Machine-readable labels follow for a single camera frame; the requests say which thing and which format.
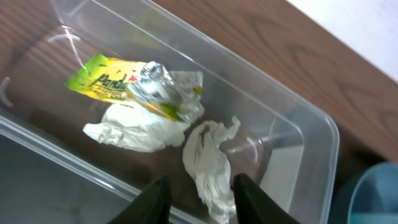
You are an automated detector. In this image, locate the clear plastic bin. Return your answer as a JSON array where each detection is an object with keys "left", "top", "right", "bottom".
[{"left": 1, "top": 1, "right": 339, "bottom": 223}]

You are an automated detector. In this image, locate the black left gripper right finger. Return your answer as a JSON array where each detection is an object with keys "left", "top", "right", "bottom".
[{"left": 232, "top": 173, "right": 299, "bottom": 224}]

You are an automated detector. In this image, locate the light blue cup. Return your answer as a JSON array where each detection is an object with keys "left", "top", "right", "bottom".
[{"left": 348, "top": 163, "right": 397, "bottom": 224}]

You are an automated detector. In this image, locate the yellow green snack wrapper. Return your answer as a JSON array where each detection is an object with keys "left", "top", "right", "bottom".
[{"left": 66, "top": 53, "right": 205, "bottom": 121}]

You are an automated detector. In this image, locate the white tissue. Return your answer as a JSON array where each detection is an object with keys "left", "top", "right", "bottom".
[
  {"left": 183, "top": 116, "right": 241, "bottom": 224},
  {"left": 83, "top": 103, "right": 191, "bottom": 152}
]

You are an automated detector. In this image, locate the black tray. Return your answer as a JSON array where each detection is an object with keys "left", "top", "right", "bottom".
[{"left": 1, "top": 136, "right": 129, "bottom": 223}]

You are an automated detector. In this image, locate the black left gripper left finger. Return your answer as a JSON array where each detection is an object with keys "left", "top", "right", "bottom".
[{"left": 108, "top": 176, "right": 172, "bottom": 224}]

